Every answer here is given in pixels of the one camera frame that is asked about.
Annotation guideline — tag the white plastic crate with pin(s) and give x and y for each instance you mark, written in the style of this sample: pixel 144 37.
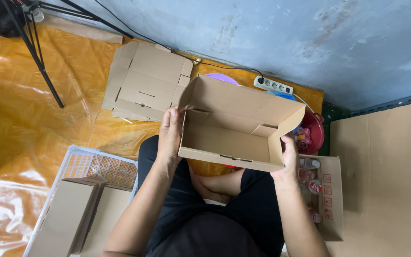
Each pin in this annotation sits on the white plastic crate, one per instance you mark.
pixel 95 171

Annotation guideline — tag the person's black shorts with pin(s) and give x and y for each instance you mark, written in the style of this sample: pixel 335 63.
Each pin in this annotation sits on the person's black shorts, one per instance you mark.
pixel 209 221

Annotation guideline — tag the blue plastic lid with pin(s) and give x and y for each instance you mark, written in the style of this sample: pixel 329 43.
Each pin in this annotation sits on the blue plastic lid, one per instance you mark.
pixel 282 95

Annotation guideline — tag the closed brown cardboard box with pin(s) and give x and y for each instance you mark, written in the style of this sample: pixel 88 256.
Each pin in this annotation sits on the closed brown cardboard box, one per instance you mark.
pixel 66 217

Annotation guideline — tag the brown cardboard box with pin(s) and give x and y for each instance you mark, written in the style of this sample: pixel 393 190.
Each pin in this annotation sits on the brown cardboard box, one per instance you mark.
pixel 236 125
pixel 66 217

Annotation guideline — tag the black tripod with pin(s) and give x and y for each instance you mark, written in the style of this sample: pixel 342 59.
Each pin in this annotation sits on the black tripod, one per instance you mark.
pixel 23 25

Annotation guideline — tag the person's legs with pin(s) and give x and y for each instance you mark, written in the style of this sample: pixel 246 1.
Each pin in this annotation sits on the person's legs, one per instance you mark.
pixel 216 184

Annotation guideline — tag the flat cardboard piece in crate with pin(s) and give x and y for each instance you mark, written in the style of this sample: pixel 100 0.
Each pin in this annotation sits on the flat cardboard piece in crate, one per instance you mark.
pixel 107 221

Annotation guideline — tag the orange plastic floor sheet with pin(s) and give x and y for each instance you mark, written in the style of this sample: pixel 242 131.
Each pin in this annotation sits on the orange plastic floor sheet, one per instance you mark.
pixel 48 117

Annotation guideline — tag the large flat cardboard sheet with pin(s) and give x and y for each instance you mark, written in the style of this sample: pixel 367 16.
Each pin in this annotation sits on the large flat cardboard sheet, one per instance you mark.
pixel 387 178

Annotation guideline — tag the person's right hand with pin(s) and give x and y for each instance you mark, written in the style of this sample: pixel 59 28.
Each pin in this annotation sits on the person's right hand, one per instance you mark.
pixel 288 159

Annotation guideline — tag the stack of flat cardboard blanks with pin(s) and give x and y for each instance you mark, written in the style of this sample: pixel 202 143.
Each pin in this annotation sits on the stack of flat cardboard blanks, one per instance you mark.
pixel 145 82

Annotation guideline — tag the purple plastic lid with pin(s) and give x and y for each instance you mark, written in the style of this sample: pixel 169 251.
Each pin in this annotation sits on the purple plastic lid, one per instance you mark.
pixel 223 78

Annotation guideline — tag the white power strip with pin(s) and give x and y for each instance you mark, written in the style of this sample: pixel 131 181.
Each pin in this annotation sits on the white power strip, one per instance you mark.
pixel 273 85

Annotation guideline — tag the red plastic basin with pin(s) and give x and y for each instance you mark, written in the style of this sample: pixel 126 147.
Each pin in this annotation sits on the red plastic basin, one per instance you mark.
pixel 312 134

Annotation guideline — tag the carton of small bottles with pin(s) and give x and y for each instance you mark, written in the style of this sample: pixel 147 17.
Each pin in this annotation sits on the carton of small bottles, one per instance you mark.
pixel 325 196

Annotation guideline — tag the person's left hand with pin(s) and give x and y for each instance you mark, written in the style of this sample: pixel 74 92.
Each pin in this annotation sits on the person's left hand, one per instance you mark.
pixel 169 137

